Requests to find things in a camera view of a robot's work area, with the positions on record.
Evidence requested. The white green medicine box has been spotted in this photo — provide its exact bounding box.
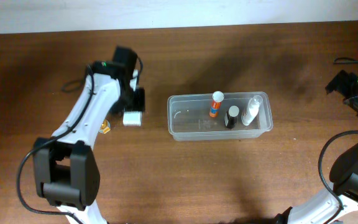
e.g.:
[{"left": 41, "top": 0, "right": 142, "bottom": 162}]
[{"left": 122, "top": 111, "right": 142, "bottom": 126}]

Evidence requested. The small gold lid jar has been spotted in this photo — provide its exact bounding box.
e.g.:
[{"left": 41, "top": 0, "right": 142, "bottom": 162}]
[{"left": 99, "top": 119, "right": 111, "bottom": 134}]

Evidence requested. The orange tube white cap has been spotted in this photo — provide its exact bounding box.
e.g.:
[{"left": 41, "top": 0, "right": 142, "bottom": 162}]
[{"left": 209, "top": 91, "right": 224, "bottom": 118}]

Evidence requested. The white lotion bottle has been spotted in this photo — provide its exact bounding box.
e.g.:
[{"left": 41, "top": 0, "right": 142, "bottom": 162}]
[{"left": 241, "top": 95, "right": 263, "bottom": 126}]

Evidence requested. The dark bottle white cap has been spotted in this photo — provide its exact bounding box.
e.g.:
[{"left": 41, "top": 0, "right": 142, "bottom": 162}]
[{"left": 224, "top": 106, "right": 239, "bottom": 129}]

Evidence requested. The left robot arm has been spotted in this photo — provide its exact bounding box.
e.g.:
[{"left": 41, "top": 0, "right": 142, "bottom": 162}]
[{"left": 30, "top": 46, "right": 145, "bottom": 223}]

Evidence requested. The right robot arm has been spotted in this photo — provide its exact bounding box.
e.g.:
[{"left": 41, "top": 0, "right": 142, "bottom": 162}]
[{"left": 272, "top": 57, "right": 358, "bottom": 224}]

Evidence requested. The clear plastic container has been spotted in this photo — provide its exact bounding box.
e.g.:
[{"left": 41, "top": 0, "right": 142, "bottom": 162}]
[{"left": 167, "top": 91, "right": 273, "bottom": 141}]

